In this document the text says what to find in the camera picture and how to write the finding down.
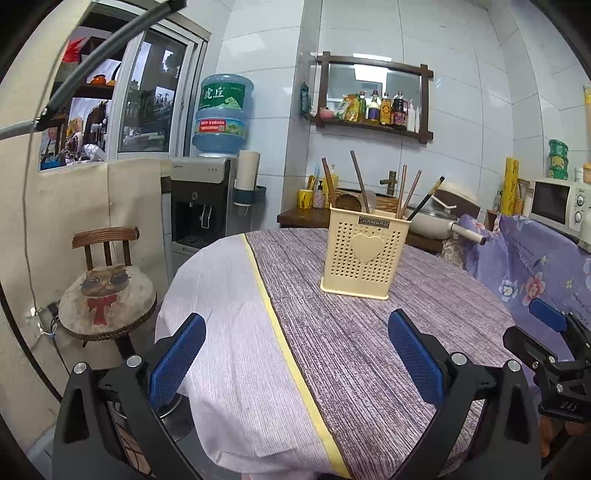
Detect person's right hand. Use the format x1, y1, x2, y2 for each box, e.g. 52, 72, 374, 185
539, 415, 565, 458

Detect brown wooden chopstick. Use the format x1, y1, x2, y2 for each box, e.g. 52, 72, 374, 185
401, 169, 423, 218
397, 164, 408, 219
349, 150, 370, 213

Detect white rice cooker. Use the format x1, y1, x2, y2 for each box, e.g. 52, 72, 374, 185
435, 180, 481, 218

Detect yellow roll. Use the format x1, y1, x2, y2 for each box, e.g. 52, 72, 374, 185
500, 157, 519, 216

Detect yellow cup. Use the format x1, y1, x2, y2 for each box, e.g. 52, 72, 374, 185
297, 189, 314, 210

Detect cream plastic utensil holder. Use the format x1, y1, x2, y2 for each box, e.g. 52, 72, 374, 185
321, 208, 411, 300

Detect purple floral cloth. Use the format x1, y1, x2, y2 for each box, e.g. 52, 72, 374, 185
460, 214, 590, 360

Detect wooden chair with cushion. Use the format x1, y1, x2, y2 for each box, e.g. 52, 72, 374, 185
58, 226, 157, 359

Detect woven basket basin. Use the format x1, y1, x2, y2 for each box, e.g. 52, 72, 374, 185
335, 189, 398, 213

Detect yellow soap bottle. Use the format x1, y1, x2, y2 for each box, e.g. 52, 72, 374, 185
329, 164, 339, 193

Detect bronze faucet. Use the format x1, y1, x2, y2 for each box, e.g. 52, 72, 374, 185
380, 171, 398, 197

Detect white microwave oven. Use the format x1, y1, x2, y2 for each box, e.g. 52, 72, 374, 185
529, 178, 590, 239

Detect metal spoon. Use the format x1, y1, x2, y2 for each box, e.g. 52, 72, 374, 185
366, 190, 377, 213

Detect blue water jug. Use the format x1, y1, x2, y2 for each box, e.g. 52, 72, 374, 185
191, 74, 254, 156

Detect window with white frame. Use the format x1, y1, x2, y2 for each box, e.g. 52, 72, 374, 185
107, 25, 207, 160

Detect green instant noodle cups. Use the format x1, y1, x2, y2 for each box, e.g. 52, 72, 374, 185
548, 139, 569, 180

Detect cream frying pan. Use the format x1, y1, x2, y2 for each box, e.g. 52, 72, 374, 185
408, 211, 487, 245

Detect wooden framed wall shelf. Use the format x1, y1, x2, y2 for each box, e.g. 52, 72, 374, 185
311, 51, 434, 145

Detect water dispenser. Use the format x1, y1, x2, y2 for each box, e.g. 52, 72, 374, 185
163, 156, 240, 279

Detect wooden handled spoon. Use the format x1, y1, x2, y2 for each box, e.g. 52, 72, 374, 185
334, 193, 363, 212

